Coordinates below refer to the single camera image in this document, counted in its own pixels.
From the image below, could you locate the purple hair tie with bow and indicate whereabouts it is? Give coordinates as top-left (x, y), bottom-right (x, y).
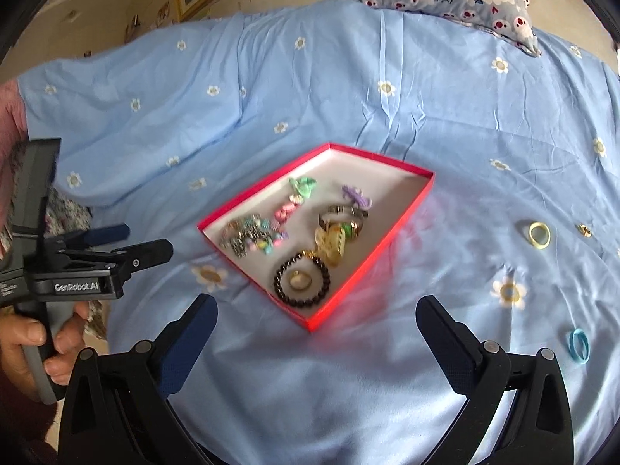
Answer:
top-left (341, 184), bottom-right (373, 208)

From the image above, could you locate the red jewelry box tray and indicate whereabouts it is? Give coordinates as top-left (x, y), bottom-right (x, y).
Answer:
top-left (198, 143), bottom-right (435, 332)

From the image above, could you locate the person's left hand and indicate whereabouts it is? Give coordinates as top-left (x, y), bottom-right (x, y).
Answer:
top-left (1, 302), bottom-right (90, 402)

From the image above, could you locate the pink flower hair clip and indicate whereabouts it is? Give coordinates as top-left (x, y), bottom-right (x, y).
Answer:
top-left (273, 194), bottom-right (305, 225)

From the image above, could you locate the light blue floral bedsheet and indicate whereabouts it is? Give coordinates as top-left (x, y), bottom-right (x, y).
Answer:
top-left (18, 0), bottom-right (619, 464)

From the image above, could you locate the amber hair claw clip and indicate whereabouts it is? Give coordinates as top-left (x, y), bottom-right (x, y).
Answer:
top-left (314, 224), bottom-right (347, 267)

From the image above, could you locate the metal mesh band watch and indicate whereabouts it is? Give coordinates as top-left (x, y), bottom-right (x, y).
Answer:
top-left (319, 205), bottom-right (368, 240)

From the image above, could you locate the blue hair tie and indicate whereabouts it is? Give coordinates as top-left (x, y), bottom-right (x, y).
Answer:
top-left (566, 327), bottom-right (592, 364)

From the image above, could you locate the colorful beaded necklace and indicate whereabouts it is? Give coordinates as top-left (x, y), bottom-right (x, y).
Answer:
top-left (241, 214), bottom-right (290, 257)

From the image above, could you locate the dark beaded bracelet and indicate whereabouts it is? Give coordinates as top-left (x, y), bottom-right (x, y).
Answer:
top-left (272, 251), bottom-right (332, 309)

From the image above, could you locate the yellow hair tie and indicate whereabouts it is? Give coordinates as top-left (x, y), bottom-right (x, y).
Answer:
top-left (526, 220), bottom-right (553, 251)

